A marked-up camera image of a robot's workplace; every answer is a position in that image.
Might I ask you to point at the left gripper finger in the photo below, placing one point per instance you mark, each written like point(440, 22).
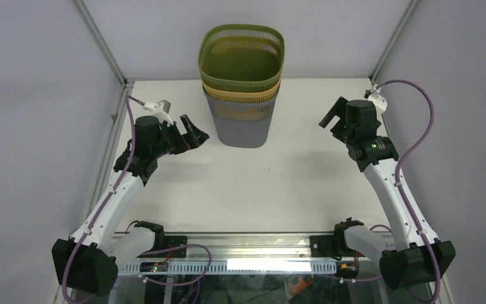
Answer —
point(195, 136)
point(188, 135)

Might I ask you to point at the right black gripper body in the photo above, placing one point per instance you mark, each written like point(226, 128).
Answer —
point(347, 133)

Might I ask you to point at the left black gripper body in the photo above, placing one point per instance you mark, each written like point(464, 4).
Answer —
point(170, 140)

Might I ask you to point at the grey plastic basket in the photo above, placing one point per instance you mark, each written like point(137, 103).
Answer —
point(242, 125)

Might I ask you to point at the yellow plastic basket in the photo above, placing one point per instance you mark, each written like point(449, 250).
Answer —
point(241, 97)

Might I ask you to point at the green plastic basket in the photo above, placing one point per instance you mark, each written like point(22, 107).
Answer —
point(241, 57)

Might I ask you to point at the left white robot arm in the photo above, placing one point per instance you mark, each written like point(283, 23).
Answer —
point(89, 260)

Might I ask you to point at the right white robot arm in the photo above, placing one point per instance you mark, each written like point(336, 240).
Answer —
point(416, 255)

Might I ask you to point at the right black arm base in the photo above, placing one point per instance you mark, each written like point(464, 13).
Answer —
point(333, 244)

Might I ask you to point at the orange object under table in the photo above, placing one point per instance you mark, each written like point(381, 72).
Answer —
point(298, 284)

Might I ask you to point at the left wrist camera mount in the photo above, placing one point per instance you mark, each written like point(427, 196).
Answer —
point(160, 110)

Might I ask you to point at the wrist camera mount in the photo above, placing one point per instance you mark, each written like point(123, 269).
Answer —
point(376, 98)
point(160, 110)

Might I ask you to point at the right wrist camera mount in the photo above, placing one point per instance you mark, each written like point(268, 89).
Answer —
point(376, 98)

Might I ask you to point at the aluminium front rail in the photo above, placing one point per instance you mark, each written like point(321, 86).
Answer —
point(289, 246)

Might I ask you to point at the white slotted cable duct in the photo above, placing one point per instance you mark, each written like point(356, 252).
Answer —
point(237, 266)

